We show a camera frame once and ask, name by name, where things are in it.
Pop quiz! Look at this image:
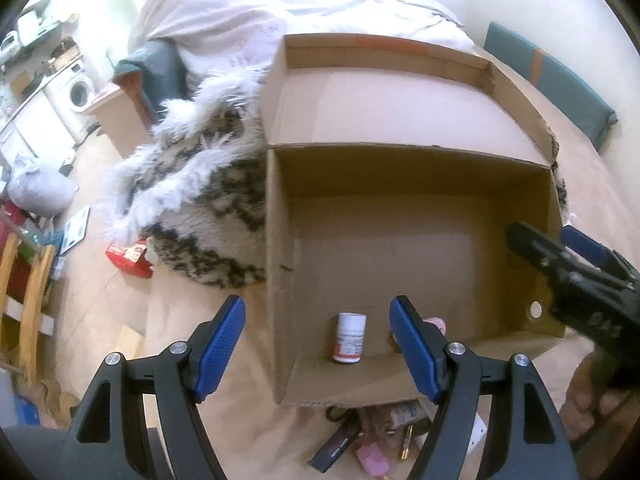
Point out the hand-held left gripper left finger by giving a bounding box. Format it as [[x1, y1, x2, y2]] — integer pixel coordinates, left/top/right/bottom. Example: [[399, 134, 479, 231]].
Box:
[[55, 294, 247, 480]]

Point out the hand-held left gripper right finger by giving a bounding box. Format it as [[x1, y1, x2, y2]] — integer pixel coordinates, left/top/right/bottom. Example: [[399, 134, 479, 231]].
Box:
[[389, 296, 573, 480]]

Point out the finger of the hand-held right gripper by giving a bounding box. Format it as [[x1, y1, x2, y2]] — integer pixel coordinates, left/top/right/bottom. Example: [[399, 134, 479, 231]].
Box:
[[505, 221, 601, 286], [560, 224, 640, 283]]

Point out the white pill bottle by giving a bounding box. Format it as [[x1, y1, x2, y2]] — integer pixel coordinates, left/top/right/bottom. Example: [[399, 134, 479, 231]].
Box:
[[332, 312, 367, 365]]

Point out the pink shell-shaped case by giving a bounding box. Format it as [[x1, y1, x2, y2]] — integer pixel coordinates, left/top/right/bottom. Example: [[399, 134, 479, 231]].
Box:
[[355, 441, 392, 479]]

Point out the large cardboard box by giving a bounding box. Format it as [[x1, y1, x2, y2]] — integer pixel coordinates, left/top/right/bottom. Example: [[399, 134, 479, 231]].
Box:
[[263, 32, 568, 408]]

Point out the black device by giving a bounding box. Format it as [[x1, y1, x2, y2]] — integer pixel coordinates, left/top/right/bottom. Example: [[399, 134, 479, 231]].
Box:
[[308, 421, 364, 474]]

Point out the person's right hand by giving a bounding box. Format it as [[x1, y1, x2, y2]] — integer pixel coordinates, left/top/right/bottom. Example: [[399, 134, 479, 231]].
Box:
[[559, 352, 640, 453]]

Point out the printed paper roll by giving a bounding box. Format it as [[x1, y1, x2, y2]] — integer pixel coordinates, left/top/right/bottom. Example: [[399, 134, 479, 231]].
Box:
[[388, 400, 427, 432]]

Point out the red box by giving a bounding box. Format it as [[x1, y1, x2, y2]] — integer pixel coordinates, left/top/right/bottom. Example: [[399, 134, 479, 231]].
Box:
[[105, 239, 157, 280]]

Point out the shaggy patterned rug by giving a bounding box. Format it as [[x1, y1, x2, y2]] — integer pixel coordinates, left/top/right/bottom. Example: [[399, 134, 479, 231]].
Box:
[[97, 66, 580, 290]]

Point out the teal cushion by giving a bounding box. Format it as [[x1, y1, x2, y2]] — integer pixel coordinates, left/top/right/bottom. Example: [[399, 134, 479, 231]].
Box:
[[482, 21, 619, 154]]

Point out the bathroom scale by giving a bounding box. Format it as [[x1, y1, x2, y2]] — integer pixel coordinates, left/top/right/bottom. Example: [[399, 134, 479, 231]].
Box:
[[59, 205, 92, 256]]

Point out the wooden chair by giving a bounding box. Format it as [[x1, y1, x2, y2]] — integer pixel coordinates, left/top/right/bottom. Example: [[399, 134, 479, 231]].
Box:
[[0, 237, 57, 388]]

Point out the white plastic bag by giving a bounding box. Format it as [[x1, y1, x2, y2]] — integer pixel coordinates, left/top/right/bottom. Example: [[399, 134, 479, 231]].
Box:
[[7, 159, 80, 217]]

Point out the wooden side cabinet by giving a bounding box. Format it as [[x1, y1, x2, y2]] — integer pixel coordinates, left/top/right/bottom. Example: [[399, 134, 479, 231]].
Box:
[[81, 82, 157, 159]]

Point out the teal cloth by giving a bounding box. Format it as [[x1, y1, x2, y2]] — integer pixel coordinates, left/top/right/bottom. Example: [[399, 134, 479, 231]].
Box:
[[112, 42, 190, 127]]

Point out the white washing machine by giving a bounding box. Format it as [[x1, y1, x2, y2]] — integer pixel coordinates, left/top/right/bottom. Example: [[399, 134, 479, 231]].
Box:
[[45, 62, 97, 114]]

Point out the white duvet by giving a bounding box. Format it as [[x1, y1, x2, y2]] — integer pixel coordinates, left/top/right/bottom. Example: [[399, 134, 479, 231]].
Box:
[[127, 0, 477, 92]]

